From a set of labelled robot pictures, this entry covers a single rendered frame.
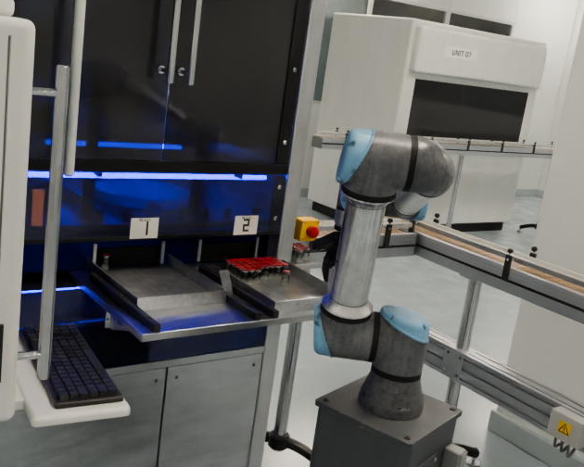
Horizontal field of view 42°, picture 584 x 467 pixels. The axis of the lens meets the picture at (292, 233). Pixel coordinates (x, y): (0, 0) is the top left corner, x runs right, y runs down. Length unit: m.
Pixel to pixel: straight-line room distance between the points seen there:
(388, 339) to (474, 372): 1.25
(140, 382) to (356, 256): 0.97
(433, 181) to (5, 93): 0.81
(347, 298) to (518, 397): 1.28
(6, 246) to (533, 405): 1.91
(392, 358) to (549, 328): 1.77
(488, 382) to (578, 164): 0.99
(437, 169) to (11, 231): 0.81
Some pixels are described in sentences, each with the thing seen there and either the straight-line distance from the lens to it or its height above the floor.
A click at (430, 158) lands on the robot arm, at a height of 1.39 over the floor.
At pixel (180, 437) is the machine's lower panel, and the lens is 2.53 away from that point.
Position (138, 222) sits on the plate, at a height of 1.04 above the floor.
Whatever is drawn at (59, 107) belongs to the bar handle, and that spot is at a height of 1.41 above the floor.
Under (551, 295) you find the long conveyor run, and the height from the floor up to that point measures 0.89.
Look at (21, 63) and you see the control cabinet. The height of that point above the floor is 1.48.
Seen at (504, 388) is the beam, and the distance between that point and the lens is 2.86.
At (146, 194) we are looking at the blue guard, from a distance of 2.16.
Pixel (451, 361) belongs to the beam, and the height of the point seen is 0.50.
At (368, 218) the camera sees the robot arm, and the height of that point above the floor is 1.25.
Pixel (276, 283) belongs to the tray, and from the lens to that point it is 2.27.
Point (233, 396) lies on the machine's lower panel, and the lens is 2.56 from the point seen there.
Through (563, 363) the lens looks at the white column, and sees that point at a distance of 3.42.
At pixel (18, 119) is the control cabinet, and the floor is 1.38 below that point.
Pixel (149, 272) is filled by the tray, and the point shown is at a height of 0.88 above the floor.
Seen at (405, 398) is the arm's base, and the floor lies 0.84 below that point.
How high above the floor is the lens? 1.56
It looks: 14 degrees down
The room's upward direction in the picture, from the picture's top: 8 degrees clockwise
